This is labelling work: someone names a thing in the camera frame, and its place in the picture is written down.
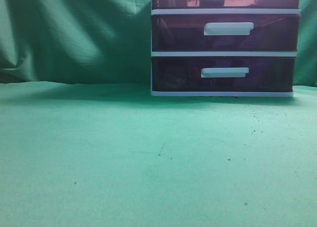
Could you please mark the dark middle drawer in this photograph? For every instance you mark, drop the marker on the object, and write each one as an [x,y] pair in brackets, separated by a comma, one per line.
[225,32]

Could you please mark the dark bottom drawer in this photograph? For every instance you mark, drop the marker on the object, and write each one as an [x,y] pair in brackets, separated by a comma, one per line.
[222,74]

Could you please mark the white drawer cabinet frame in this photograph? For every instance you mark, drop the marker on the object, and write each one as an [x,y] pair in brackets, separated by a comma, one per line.
[223,53]

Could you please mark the green cloth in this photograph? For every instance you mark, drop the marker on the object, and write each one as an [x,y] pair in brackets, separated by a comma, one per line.
[83,143]

